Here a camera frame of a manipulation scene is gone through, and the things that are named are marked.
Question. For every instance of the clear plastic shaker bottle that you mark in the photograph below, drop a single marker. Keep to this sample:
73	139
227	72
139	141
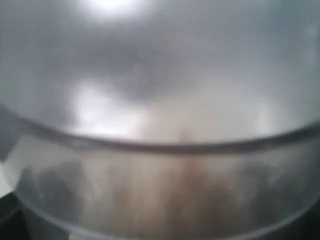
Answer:
161	119

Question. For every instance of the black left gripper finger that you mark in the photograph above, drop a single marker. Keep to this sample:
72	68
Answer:
12	224

